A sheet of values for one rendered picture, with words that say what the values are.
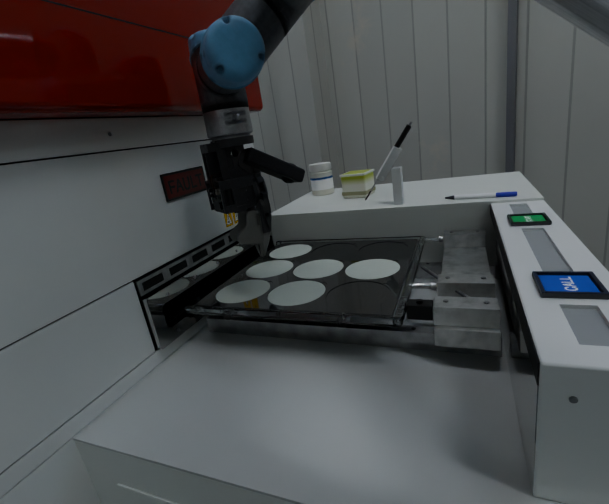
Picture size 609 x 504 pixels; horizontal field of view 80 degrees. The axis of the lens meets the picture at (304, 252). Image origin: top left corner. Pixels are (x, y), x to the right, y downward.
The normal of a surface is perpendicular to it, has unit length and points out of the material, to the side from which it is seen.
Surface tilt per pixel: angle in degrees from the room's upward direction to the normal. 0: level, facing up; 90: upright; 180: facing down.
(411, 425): 0
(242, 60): 90
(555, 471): 90
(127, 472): 90
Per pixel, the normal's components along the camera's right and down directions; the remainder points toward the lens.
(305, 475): -0.15, -0.94
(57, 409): 0.91, -0.02
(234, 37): 0.35, 0.24
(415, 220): -0.37, 0.34
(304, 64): -0.61, 0.33
